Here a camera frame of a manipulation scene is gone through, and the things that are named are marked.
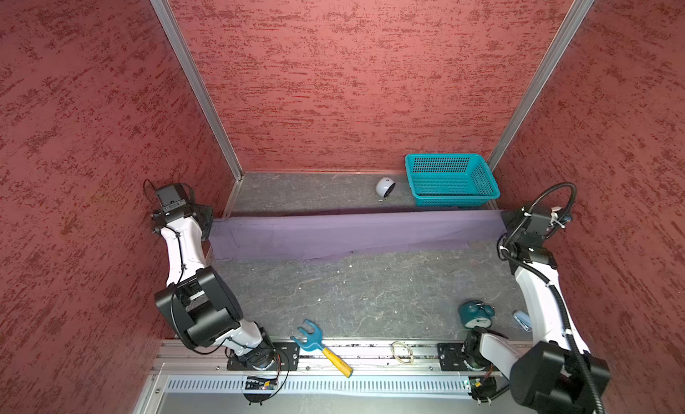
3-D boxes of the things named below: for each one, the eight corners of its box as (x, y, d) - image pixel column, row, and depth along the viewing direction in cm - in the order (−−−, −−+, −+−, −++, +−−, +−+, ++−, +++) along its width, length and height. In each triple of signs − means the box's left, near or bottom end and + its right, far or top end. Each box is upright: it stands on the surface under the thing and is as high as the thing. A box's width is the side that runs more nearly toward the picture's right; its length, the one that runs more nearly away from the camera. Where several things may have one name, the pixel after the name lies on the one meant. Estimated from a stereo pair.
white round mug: (372, 195, 115) (373, 182, 108) (382, 187, 118) (384, 174, 111) (382, 203, 112) (384, 190, 106) (392, 195, 115) (395, 181, 109)
